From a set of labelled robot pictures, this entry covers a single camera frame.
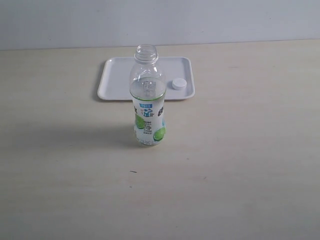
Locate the clear plastic drink bottle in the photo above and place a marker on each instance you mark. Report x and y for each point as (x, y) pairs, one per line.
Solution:
(147, 87)

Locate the white bottle cap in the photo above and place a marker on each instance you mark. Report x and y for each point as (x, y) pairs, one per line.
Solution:
(179, 84)

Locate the white plastic tray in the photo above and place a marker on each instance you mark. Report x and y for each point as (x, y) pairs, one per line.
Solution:
(114, 82)

